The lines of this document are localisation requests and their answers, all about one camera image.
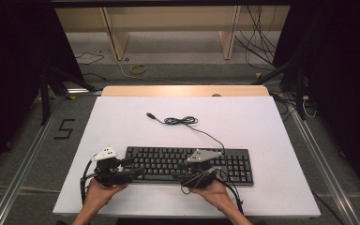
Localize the person's left hand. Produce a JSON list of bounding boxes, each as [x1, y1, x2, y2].
[[82, 179, 129, 210]]

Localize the black metal stand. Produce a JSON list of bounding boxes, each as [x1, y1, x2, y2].
[[251, 59, 308, 121], [37, 67, 99, 127]]

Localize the black keyboard cable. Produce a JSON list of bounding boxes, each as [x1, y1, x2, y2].
[[145, 112, 226, 150]]

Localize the bundle of black cables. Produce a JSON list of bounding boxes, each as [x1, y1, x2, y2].
[[233, 5, 278, 72]]

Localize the black computer keyboard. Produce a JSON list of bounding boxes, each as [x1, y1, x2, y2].
[[124, 145, 255, 187]]

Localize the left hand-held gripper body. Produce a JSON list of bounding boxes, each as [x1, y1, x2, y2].
[[92, 145, 135, 188]]

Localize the yellow tape roll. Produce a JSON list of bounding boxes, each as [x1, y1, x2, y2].
[[129, 63, 148, 75]]

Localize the tangle of floor cables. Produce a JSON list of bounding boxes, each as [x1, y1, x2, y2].
[[271, 91, 318, 120]]

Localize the left hand-held gripper cable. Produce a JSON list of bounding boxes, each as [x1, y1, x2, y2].
[[79, 154, 98, 205]]

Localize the thin black floor cable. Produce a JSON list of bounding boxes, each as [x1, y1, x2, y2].
[[82, 72, 107, 82], [74, 51, 106, 66]]

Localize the person's right hand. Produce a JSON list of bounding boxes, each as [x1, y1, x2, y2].
[[193, 174, 233, 210]]

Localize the short silver metal bar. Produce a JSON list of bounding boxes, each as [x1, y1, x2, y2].
[[67, 88, 103, 96]]

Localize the aluminium floor rail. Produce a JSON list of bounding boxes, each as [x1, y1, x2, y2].
[[285, 97, 360, 225], [0, 96, 68, 225]]

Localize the light wooden table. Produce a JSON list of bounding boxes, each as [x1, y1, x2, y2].
[[101, 84, 270, 98]]

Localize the light wooden shelf frame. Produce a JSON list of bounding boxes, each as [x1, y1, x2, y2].
[[54, 5, 292, 62]]

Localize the black curtain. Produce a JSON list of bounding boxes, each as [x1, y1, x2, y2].
[[0, 0, 86, 184], [273, 0, 360, 207]]

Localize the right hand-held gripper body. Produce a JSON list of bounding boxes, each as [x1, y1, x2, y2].
[[179, 149, 223, 189]]

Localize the white foam board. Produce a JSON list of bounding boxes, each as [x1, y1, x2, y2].
[[52, 95, 322, 219]]

